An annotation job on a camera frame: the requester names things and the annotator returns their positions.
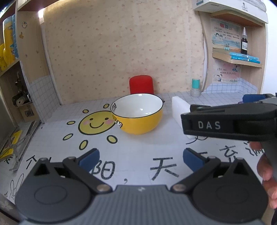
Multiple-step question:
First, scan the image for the white flat box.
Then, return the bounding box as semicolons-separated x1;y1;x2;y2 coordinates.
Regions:
193;0;269;24

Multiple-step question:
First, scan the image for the yellow hand tool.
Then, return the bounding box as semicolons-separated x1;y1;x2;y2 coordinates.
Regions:
0;129;23;161

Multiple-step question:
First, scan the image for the dark dropper bottle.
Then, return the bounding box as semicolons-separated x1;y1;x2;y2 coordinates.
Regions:
241;27;248;55

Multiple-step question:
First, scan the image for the wooden wall shelf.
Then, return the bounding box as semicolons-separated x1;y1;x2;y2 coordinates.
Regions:
199;10;269;93

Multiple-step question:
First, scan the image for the wooden cabinet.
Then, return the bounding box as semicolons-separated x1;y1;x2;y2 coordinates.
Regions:
0;0;53;128

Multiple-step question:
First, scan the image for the blue spine book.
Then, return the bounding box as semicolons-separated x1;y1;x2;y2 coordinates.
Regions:
213;47;259;60
213;51;261;64

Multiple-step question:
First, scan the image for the metal hardware pile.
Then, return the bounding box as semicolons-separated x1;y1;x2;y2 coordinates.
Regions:
12;72;32;108

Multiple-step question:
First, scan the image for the small cartoon wall poster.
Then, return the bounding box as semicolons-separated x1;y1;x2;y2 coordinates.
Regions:
213;61;241;84

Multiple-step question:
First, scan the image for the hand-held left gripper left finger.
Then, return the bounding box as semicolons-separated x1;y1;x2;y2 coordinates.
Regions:
27;148;113;194

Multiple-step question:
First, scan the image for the metal ruler frame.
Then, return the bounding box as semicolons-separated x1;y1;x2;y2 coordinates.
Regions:
9;121;41;172

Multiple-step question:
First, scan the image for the white sponge block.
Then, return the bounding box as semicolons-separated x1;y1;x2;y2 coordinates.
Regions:
172;96;196;139

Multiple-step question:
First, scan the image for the teal capped small bottle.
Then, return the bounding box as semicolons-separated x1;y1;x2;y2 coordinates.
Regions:
190;78;201;97

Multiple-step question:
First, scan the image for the yellow ceramic bowl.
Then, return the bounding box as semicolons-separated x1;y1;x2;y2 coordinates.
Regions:
110;94;164;135

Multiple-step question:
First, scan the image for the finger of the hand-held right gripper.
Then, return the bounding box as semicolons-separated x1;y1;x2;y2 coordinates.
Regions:
242;93;277;105

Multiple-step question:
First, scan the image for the person's right hand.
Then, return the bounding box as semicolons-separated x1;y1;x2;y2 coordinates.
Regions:
252;142;277;209

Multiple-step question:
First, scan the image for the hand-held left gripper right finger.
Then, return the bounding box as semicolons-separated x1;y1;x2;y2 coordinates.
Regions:
171;148;257;194

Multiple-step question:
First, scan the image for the cardboard box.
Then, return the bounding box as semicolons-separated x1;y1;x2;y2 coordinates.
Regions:
19;102;41;123

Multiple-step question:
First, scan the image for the blue and yellow canister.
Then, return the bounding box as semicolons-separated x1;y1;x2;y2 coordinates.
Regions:
3;14;19;65

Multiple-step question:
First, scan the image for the red round speaker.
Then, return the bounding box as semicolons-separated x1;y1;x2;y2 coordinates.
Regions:
129;75;154;95

